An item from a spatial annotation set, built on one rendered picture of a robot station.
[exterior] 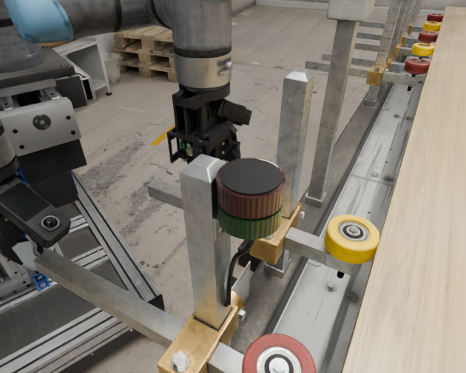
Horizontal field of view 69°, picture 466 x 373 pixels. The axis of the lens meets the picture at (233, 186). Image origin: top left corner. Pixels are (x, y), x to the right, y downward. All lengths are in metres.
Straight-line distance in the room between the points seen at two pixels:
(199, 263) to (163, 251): 1.38
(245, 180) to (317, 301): 0.57
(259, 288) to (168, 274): 0.98
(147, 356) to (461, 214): 1.16
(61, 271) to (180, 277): 1.09
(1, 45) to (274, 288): 0.76
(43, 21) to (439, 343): 0.57
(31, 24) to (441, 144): 0.79
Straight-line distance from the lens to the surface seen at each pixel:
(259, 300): 0.70
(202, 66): 0.44
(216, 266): 0.38
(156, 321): 0.50
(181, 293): 1.59
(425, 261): 0.57
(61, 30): 0.47
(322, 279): 0.86
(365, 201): 1.12
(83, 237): 1.64
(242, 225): 0.29
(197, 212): 0.33
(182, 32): 0.44
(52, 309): 1.43
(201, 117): 0.47
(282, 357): 0.42
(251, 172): 0.29
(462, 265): 0.59
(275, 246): 0.58
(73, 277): 0.59
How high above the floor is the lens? 1.28
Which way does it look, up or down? 37 degrees down
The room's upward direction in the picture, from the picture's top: straight up
